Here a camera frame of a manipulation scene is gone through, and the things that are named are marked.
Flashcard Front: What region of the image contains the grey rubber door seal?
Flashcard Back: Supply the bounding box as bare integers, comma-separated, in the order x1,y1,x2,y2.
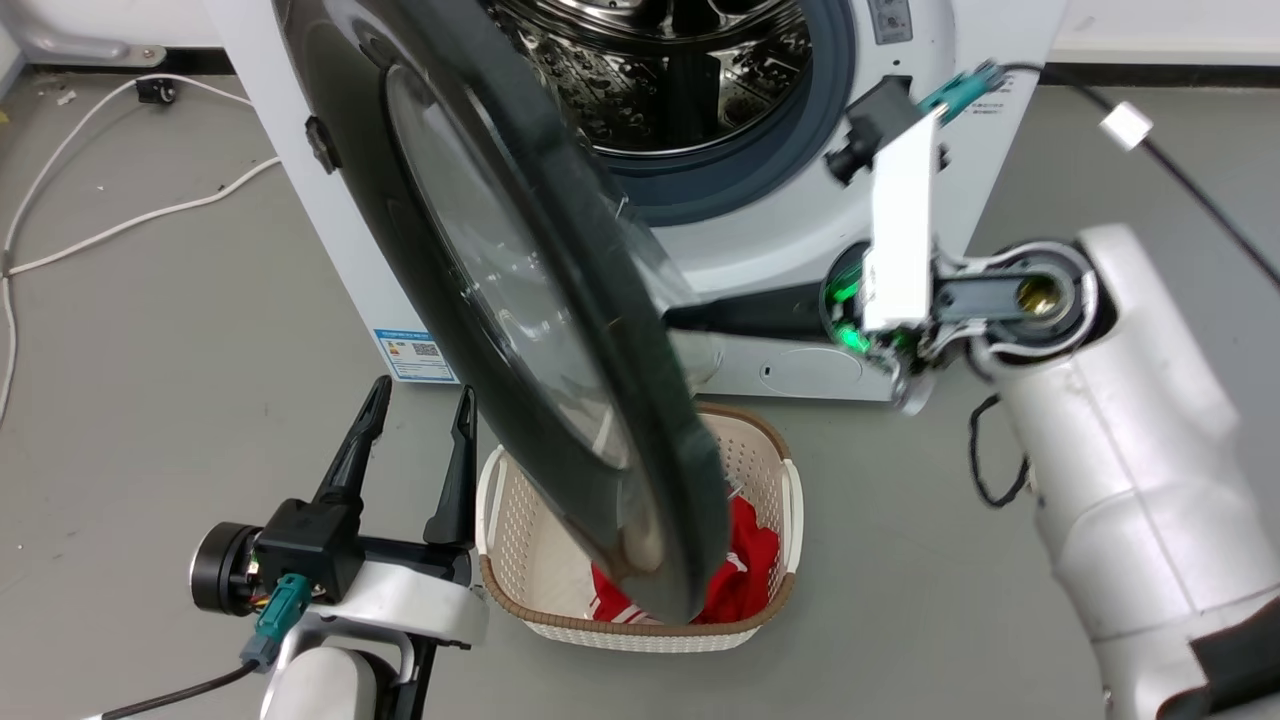
598,0,860,227

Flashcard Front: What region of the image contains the white cable tag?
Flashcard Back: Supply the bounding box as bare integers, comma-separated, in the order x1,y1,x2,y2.
1099,101,1155,152

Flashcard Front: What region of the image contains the thick white floor cable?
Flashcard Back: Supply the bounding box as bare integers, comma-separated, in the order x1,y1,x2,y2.
0,156,284,426

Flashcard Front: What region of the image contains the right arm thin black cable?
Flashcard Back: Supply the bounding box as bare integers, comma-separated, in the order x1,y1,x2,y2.
967,394,1032,509

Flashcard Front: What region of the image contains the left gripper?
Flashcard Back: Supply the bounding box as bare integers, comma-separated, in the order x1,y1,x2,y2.
189,375,490,649

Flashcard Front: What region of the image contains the white appliance base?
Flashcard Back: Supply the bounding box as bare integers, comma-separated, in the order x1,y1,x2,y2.
0,0,223,70

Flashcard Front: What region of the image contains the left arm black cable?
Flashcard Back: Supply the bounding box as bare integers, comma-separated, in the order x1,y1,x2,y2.
98,660,263,720

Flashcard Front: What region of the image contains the dark round washing machine door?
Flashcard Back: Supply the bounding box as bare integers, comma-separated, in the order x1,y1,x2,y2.
272,0,733,624

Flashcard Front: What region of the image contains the grey info sticker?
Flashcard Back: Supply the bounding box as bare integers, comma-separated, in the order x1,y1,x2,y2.
867,0,914,47

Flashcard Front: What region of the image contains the steel washing machine drum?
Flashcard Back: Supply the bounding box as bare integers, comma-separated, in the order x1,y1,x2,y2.
484,0,814,157

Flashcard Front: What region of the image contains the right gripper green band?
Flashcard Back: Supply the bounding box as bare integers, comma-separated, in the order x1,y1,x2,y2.
663,240,943,417

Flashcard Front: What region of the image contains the thin white floor cable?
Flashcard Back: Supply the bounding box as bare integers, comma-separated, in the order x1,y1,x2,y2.
0,74,257,263

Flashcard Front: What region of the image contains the blue energy label sticker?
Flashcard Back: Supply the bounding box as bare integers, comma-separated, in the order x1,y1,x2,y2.
372,327,460,385

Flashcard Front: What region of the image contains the thick black floor cable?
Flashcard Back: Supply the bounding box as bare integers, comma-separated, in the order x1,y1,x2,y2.
1000,62,1280,289

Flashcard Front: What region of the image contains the cream perforated laundry basket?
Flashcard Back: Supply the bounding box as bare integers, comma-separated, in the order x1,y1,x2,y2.
475,403,805,654

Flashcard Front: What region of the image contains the red and white garment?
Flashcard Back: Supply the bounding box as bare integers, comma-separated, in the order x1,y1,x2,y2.
589,494,782,627

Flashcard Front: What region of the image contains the white front-load washing machine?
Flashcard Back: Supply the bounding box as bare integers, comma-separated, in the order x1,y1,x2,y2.
205,0,1071,403

